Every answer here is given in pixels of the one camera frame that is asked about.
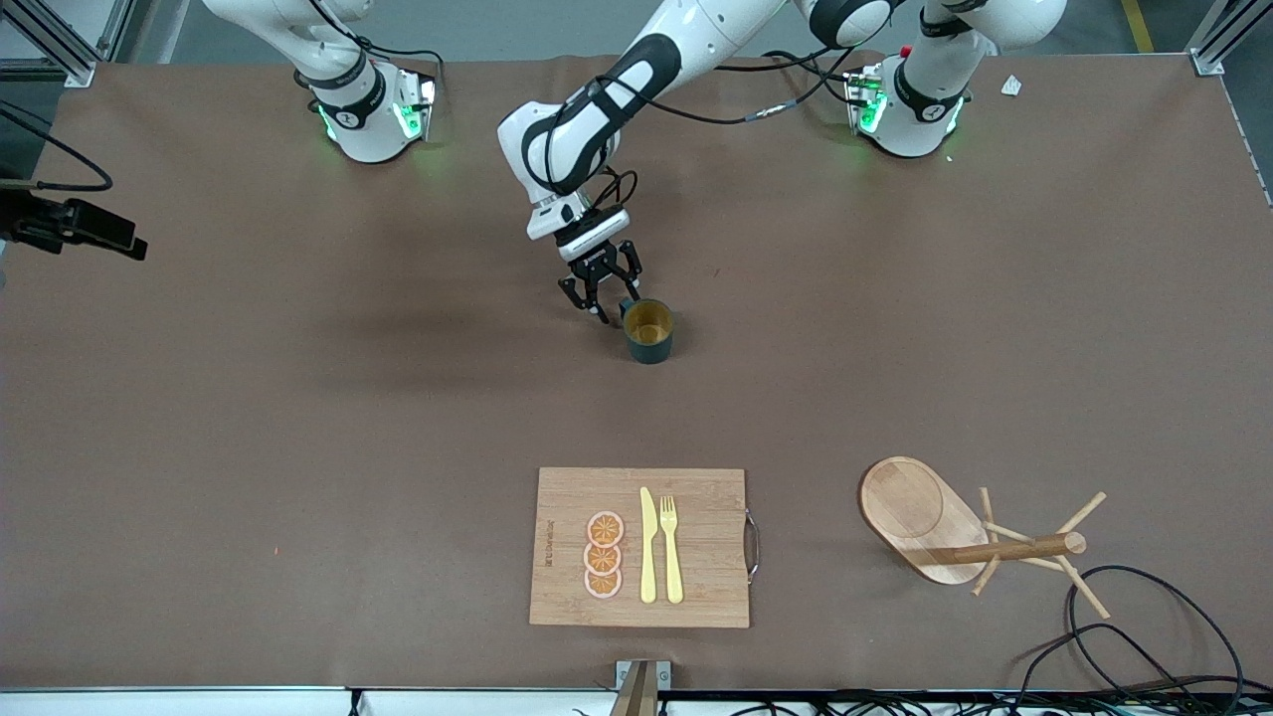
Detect dark green cup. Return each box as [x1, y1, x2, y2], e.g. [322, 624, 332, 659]
[623, 298, 676, 365]

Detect metal bracket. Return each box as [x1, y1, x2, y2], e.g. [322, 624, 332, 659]
[609, 659, 671, 716]

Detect yellow plastic knife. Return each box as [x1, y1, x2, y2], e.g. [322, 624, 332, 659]
[639, 486, 658, 605]

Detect brown table cover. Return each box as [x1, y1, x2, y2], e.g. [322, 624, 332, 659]
[0, 52, 1273, 692]

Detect yellow plastic fork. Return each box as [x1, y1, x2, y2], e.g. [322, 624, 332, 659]
[659, 495, 685, 605]

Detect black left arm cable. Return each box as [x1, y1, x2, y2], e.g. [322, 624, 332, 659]
[585, 45, 861, 215]

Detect black cable on table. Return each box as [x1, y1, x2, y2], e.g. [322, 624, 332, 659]
[1009, 565, 1246, 709]

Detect wooden mug rack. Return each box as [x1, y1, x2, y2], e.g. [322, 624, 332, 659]
[860, 455, 1112, 621]

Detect wooden cutting board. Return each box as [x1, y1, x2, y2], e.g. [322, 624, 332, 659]
[528, 467, 751, 629]

